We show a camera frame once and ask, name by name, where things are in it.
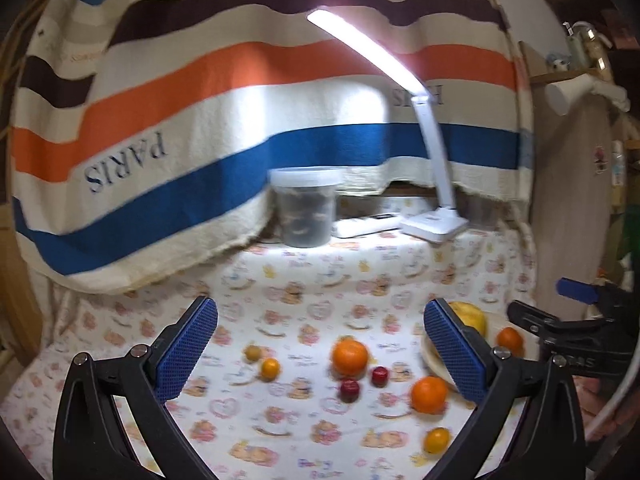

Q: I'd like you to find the orange mandarin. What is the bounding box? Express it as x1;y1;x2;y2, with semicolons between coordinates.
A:
496;326;525;356
331;338;369;377
410;376;448;415

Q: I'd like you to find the large yellow red apple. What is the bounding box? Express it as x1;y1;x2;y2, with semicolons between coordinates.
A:
449;301;487;338

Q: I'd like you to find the yellow cherry tomato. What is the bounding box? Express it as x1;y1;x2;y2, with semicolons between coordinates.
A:
260;358;281;382
423;427;451;455

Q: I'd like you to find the small red apple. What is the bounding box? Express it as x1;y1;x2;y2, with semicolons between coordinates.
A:
340;378;360;403
370;365;390;388

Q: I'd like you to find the right hand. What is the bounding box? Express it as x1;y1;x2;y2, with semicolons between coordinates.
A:
574;376;618;442

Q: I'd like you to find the cream round plate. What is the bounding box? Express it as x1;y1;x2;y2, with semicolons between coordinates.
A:
421;312;540;391

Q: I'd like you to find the wooden board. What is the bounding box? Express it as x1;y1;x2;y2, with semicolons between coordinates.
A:
519;39;616;321

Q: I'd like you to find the white desk lamp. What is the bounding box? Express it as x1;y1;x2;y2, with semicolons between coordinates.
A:
307;8;469;244

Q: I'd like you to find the brown longan fruit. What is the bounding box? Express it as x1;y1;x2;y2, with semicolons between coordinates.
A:
244;344;262;362

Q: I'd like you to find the orange mandarin on cloth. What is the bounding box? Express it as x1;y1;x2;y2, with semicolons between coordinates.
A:
331;338;369;377

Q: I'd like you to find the white power strip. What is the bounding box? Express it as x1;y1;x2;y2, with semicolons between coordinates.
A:
332;212;402;238

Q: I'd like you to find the baby bear print cloth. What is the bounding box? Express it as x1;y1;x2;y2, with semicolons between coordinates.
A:
1;205;536;479

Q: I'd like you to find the clear plastic lidded container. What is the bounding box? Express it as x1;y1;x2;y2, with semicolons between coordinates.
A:
269;166;343;248

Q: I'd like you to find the striped Paris blanket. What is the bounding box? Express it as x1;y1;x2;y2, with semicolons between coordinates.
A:
10;0;533;294

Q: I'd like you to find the white cable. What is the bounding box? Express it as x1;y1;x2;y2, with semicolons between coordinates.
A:
584;364;637;443

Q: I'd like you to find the white wall lamp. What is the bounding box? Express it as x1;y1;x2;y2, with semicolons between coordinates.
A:
544;74;630;116

